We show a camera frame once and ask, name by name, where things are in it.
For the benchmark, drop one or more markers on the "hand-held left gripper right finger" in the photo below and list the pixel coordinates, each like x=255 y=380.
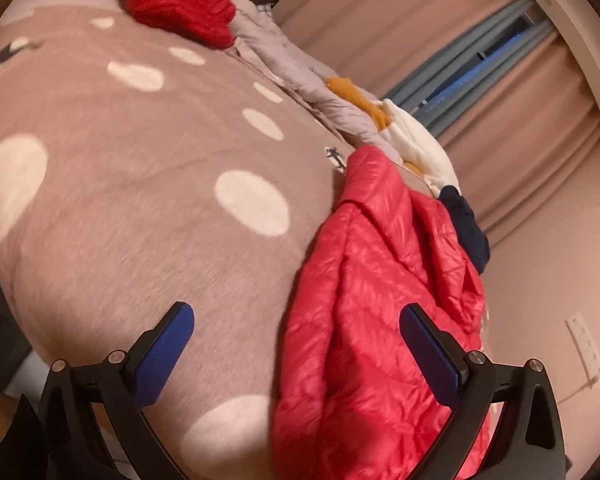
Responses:
x=432 y=357

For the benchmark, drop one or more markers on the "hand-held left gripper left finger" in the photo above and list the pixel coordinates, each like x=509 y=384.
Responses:
x=162 y=357

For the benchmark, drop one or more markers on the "red hooded puffer jacket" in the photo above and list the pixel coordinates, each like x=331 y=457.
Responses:
x=370 y=280

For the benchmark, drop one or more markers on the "navy garment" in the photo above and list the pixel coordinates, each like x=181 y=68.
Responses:
x=467 y=230

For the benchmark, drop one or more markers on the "polka dot bed cover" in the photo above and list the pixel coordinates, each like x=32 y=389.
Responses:
x=130 y=160

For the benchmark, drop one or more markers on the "pink curtain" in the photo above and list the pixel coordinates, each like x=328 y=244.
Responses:
x=530 y=160
x=380 y=25

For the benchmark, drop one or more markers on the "white and mustard garment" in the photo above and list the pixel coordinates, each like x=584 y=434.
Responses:
x=415 y=135

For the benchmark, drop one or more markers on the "blue-grey curtain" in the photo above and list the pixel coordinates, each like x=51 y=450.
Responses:
x=460 y=70

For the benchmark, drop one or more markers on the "window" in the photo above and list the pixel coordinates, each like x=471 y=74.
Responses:
x=500 y=55

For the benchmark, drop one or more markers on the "grey lilac jacket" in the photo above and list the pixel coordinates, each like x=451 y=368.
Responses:
x=290 y=55

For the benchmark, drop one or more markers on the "folded red puffer jacket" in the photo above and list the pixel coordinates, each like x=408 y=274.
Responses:
x=180 y=0

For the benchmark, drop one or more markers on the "white wall socket strip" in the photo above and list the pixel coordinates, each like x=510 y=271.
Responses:
x=586 y=345

